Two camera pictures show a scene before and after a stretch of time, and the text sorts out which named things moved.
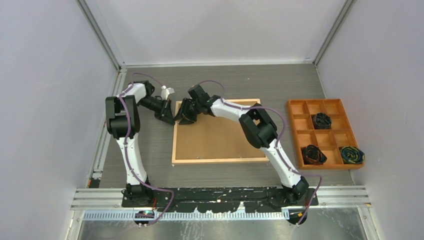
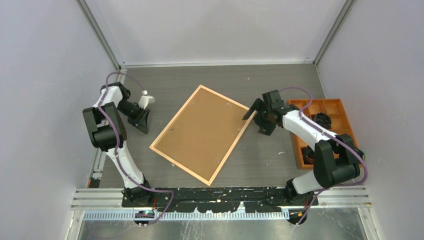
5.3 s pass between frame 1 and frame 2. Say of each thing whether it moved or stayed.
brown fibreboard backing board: moved
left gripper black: moved
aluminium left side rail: stayed
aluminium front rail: stayed
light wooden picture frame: moved
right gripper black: moved
